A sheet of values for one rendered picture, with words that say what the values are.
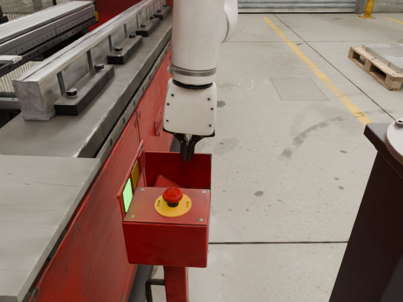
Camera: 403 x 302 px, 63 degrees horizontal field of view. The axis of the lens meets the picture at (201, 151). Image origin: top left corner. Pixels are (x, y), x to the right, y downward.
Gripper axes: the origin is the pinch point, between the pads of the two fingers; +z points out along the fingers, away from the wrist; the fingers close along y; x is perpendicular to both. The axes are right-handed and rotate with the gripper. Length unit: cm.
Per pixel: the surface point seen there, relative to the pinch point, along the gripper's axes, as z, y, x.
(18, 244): -14.6, -10.6, -41.3
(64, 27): -4, -59, 77
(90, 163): -14.8, -9.0, -29.0
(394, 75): 55, 179, 270
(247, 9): 73, 59, 709
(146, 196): 7.2, -7.1, -7.9
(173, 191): 3.7, -1.5, -9.7
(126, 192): 3.3, -9.9, -12.0
